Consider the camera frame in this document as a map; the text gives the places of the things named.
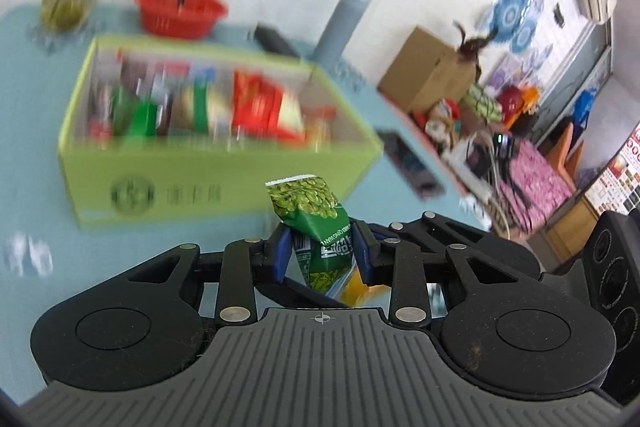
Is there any smartphone in clear case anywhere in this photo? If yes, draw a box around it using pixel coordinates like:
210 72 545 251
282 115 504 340
376 130 445 200

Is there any black rectangular case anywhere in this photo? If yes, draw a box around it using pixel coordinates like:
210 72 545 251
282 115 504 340
254 24 300 58

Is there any green pea snack packet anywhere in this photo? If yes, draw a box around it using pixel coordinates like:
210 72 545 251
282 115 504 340
265 174 352 295

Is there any green cardboard snack box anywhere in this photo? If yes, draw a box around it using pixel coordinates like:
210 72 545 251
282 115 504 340
58 35 383 225

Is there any brown cardboard box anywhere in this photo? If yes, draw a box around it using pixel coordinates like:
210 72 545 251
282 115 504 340
378 26 476 113

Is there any grey-blue cylinder bottle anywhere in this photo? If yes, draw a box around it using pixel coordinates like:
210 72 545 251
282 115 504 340
312 0 368 69

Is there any blue paper fan decoration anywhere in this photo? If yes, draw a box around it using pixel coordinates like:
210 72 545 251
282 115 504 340
476 0 544 55

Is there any red plastic basket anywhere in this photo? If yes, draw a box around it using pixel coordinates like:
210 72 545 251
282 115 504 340
134 0 229 40

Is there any yellow snack packet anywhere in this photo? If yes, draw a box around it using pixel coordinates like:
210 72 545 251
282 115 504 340
338 268 390 308

